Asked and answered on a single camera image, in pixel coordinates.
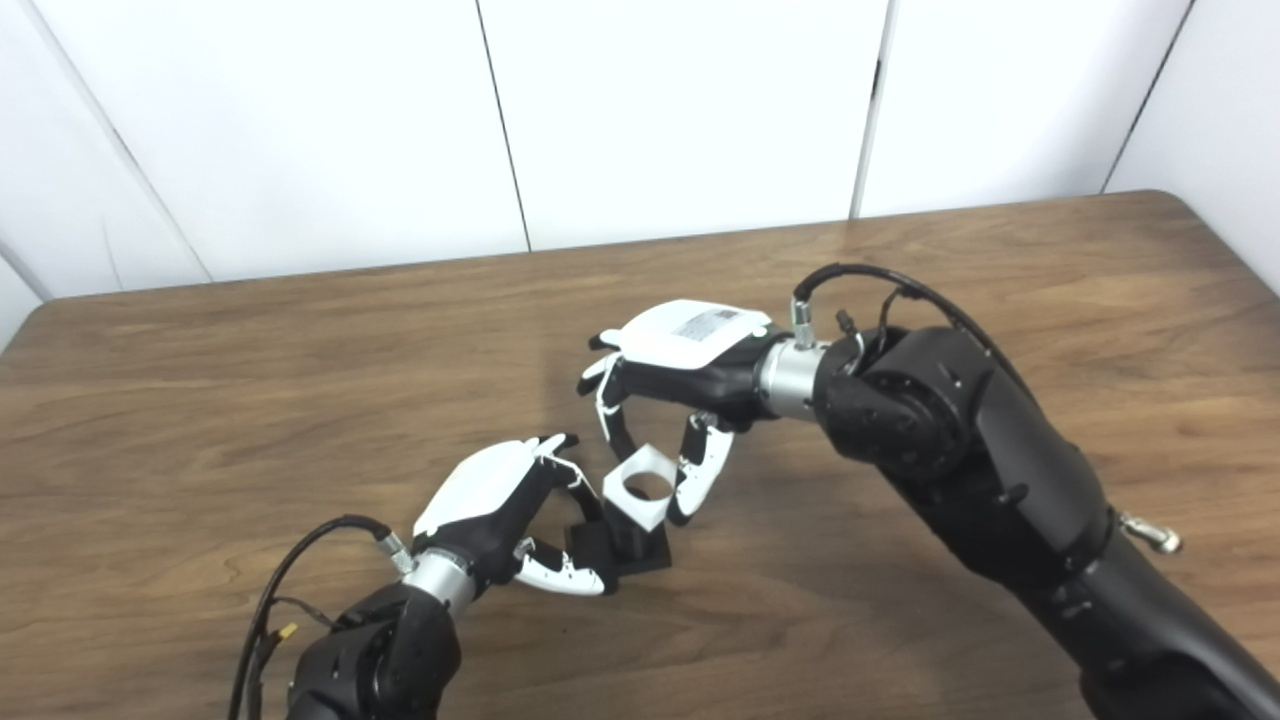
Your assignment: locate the black and white left hand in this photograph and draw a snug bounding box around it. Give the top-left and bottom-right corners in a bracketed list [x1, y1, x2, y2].
[412, 433, 609, 598]

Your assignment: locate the black and white right hand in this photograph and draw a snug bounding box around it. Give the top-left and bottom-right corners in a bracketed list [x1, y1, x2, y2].
[577, 299, 791, 528]

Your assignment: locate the white square piece with hole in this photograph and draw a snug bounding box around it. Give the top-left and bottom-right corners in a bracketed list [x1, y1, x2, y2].
[602, 446, 683, 531]

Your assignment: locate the black peg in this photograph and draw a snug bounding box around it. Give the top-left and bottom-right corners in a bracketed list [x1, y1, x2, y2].
[565, 515, 671, 576]

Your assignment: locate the thin black right wrist wire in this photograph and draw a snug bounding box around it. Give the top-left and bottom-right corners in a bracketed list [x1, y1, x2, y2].
[835, 290, 907, 373]

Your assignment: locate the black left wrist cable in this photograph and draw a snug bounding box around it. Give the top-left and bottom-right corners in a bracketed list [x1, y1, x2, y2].
[228, 515, 411, 720]

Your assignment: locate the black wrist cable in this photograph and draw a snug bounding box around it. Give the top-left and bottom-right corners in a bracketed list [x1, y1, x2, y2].
[792, 263, 1021, 391]
[228, 515, 411, 720]

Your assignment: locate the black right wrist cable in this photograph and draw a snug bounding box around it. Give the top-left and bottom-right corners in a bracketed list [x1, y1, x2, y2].
[792, 263, 1021, 391]

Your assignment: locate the thin wire with yellow connector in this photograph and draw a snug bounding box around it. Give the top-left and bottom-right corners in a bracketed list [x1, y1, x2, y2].
[250, 597, 337, 720]

